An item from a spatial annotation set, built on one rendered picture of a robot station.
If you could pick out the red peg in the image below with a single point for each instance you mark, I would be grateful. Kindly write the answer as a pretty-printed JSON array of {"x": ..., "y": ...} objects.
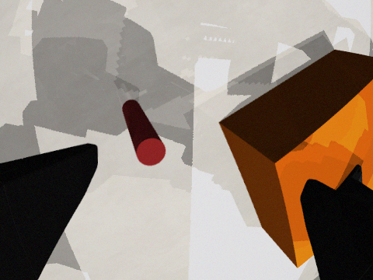
[{"x": 147, "y": 143}]

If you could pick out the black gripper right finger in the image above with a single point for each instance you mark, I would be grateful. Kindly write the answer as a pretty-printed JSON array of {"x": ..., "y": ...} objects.
[{"x": 340, "y": 231}]

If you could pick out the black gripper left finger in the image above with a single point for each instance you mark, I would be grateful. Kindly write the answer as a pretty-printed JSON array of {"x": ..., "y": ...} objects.
[{"x": 38, "y": 196}]

